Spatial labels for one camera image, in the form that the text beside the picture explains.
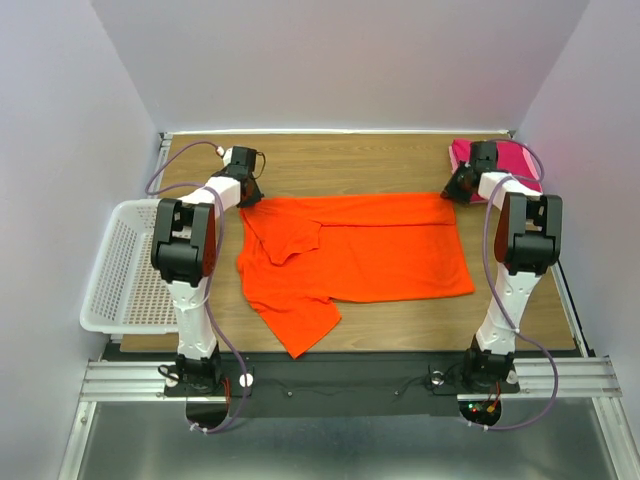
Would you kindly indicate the aluminium frame rail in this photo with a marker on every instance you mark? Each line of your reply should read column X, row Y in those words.
column 535, row 378

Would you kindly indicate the folded magenta t shirt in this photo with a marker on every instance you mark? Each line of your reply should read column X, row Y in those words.
column 512, row 158

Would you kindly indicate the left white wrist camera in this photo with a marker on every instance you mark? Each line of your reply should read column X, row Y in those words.
column 225, row 154

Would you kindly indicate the folded light pink t shirt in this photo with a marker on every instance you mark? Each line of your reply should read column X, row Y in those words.
column 494, row 186

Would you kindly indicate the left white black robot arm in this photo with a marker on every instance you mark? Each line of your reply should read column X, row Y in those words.
column 186, row 242

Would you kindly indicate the small electronics board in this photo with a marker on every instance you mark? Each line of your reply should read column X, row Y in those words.
column 482, row 412

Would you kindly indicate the orange t shirt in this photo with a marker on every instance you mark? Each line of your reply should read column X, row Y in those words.
column 302, row 255

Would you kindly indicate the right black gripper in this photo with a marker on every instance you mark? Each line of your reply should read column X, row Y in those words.
column 451, row 190

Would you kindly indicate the white plastic laundry basket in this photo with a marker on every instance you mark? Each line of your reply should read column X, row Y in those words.
column 125, row 294

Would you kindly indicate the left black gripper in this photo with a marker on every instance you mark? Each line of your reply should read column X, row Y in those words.
column 255, row 196

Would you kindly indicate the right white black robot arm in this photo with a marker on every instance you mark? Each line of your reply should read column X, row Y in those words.
column 522, row 235

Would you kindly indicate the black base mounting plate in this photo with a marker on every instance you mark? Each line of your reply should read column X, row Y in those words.
column 272, row 385

